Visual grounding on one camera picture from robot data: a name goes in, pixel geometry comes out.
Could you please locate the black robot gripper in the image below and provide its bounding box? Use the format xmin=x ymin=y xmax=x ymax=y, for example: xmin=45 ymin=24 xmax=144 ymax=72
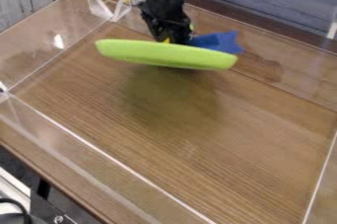
xmin=140 ymin=0 xmax=192 ymax=44

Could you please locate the green round plate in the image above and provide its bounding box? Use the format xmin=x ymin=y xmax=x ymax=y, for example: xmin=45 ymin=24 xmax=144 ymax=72
xmin=94 ymin=38 xmax=238 ymax=70

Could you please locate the yellow toy banana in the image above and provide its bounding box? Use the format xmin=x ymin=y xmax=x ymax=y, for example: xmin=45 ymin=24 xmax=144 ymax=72
xmin=164 ymin=24 xmax=193 ymax=43

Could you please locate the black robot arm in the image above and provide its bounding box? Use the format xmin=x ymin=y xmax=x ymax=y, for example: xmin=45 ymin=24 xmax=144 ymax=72
xmin=138 ymin=0 xmax=192 ymax=44

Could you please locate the blue star-shaped block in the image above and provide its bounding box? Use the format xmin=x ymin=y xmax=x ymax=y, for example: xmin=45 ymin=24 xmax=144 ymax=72
xmin=188 ymin=31 xmax=243 ymax=54

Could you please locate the clear acrylic corner bracket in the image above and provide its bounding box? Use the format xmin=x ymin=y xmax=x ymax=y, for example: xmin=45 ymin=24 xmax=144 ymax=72
xmin=86 ymin=0 xmax=132 ymax=23

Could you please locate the clear acrylic enclosure wall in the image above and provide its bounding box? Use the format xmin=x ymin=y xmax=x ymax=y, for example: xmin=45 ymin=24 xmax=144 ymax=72
xmin=0 ymin=0 xmax=337 ymax=224

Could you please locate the black cable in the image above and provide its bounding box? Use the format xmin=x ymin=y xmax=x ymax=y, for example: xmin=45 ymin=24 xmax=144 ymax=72
xmin=0 ymin=196 xmax=34 ymax=224

